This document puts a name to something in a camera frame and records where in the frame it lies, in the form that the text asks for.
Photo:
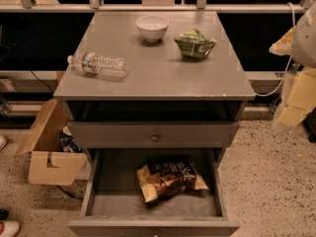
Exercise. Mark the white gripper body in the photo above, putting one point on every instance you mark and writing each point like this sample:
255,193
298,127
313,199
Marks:
305,41

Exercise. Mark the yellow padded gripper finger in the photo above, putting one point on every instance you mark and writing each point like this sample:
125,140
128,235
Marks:
283,45
298,98

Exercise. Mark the brown chip bag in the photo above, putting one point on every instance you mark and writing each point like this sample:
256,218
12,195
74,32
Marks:
168,177

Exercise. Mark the green crumpled chip bag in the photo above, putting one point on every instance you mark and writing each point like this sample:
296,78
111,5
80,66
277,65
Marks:
194,44

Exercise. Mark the grey drawer cabinet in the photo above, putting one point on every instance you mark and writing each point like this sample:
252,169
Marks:
161,84

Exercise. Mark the open grey middle drawer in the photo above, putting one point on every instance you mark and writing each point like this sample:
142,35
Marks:
114,206

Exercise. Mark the closed grey top drawer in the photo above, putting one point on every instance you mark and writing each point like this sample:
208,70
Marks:
137,134

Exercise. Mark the dark bag inside box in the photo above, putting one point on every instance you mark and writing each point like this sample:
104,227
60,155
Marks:
68,143

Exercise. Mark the white ceramic bowl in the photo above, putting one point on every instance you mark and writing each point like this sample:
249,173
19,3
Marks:
152,28

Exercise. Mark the clear plastic water bottle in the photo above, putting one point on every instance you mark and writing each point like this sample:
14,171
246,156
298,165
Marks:
98,65

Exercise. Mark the open cardboard box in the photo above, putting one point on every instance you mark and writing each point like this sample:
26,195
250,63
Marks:
50,165

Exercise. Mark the white red sneaker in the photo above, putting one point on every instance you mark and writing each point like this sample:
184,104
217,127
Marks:
9,228

